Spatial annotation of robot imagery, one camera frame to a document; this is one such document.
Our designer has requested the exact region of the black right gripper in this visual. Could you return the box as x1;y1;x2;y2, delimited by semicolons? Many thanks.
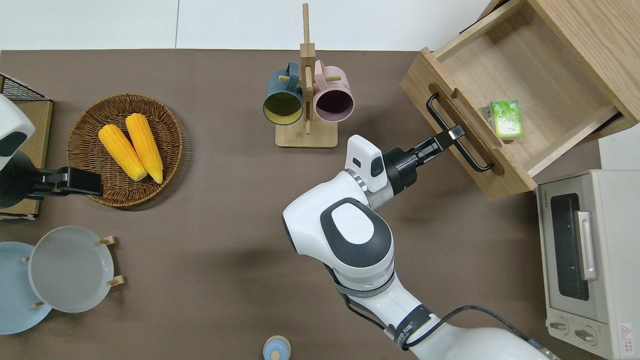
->
384;125;467;190

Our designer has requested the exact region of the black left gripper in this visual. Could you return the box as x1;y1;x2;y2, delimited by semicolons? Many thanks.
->
0;150;104;210

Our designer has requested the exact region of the black metal drawer handle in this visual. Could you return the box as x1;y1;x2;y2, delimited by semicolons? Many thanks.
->
426;92;496;173

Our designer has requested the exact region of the light wooden drawer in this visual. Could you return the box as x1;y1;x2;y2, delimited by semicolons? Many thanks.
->
400;0;623;199

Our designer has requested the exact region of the yellow corn cob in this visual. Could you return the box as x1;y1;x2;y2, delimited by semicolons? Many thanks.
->
125;113;164;185
98;124;149;182

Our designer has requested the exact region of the round wicker basket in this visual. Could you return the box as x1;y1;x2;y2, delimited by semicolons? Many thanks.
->
66;93;184;208

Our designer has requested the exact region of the small green box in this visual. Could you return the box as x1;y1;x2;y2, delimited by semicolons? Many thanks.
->
486;100;525;139

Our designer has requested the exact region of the wooden plate rack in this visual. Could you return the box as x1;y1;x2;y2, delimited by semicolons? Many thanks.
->
21;235;125;309

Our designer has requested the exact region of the wooden shelf board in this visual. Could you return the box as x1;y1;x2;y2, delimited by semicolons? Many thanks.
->
0;99;54;221

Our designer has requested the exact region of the grey plate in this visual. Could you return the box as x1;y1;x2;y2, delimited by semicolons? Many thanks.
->
28;226;115;314

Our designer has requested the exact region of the pink mug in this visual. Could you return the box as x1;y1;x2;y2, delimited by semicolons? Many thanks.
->
313;60;355;123

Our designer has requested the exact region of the light blue plate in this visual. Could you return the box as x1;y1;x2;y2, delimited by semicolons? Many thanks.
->
0;241;53;335

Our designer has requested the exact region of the wooden mug rack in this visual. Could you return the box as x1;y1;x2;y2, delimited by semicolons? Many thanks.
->
275;2;343;149

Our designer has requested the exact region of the brown table mat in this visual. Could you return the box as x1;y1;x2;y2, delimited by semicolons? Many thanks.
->
0;49;603;360

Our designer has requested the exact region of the dark blue mug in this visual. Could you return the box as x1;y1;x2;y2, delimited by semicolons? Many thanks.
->
263;61;305;126

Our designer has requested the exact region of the white toaster oven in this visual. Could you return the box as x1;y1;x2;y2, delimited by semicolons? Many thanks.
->
535;169;640;360

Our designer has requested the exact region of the black wire rack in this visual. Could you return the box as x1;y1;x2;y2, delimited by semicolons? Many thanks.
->
0;74;46;102

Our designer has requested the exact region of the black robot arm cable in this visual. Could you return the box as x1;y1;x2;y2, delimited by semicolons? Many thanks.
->
344;294;557;360

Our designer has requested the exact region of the white oven door handle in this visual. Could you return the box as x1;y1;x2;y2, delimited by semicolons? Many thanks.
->
574;210;599;282

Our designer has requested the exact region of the black velcro cable strap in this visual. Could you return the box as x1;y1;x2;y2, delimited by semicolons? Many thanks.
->
392;305;434;351

